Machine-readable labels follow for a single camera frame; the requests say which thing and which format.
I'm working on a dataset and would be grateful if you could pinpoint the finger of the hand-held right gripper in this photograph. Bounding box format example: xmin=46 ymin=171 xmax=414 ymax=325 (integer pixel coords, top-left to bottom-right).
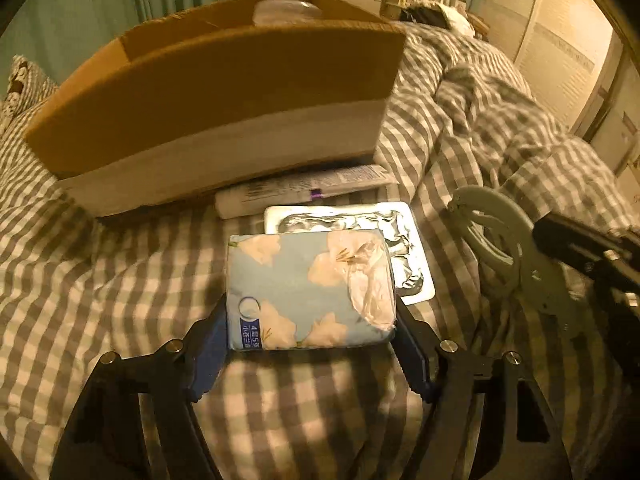
xmin=531 ymin=211 xmax=640 ymax=281

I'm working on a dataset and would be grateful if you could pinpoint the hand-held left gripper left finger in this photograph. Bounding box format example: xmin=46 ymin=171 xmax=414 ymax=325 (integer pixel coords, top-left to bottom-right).
xmin=50 ymin=303 xmax=231 ymax=480

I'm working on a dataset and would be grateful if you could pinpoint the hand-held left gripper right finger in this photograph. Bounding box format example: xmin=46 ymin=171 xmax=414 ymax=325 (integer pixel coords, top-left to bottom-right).
xmin=395 ymin=304 xmax=572 ymax=480

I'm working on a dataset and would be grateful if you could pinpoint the blue floral tissue pack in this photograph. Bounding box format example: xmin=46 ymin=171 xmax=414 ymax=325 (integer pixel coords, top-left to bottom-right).
xmin=226 ymin=229 xmax=398 ymax=353

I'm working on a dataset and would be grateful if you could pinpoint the brown cardboard box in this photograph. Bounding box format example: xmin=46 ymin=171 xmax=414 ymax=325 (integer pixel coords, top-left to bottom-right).
xmin=25 ymin=0 xmax=408 ymax=219

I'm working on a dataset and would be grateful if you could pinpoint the silver foil blister pack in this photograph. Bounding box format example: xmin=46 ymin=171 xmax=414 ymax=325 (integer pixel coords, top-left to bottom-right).
xmin=263 ymin=201 xmax=435 ymax=306

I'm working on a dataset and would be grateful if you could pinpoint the grey white checked duvet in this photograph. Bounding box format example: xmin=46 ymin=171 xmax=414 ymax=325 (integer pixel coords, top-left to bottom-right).
xmin=0 ymin=20 xmax=640 ymax=480

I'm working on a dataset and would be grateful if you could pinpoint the white squeeze tube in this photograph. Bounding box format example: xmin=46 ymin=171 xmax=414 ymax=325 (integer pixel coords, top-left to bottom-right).
xmin=215 ymin=164 xmax=400 ymax=220

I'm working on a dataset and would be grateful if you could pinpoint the white wardrobe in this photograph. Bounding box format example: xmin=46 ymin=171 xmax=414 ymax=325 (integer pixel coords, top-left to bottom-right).
xmin=482 ymin=0 xmax=640 ymax=171

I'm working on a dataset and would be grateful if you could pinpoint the white cloth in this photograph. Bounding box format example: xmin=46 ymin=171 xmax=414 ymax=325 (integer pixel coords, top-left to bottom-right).
xmin=437 ymin=2 xmax=475 ymax=36

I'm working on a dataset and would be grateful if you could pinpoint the black cloth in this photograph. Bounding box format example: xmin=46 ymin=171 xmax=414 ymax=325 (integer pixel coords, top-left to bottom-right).
xmin=400 ymin=6 xmax=453 ymax=28

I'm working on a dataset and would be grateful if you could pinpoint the patterned pillow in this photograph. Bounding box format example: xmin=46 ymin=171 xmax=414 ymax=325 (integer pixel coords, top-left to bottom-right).
xmin=0 ymin=55 xmax=62 ymax=131

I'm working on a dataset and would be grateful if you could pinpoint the clear plastic container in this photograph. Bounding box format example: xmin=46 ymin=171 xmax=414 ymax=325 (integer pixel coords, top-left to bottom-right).
xmin=253 ymin=0 xmax=322 ymax=27

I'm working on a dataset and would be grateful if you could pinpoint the green curtain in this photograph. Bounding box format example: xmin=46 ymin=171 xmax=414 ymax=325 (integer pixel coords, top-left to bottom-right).
xmin=0 ymin=0 xmax=253 ymax=61

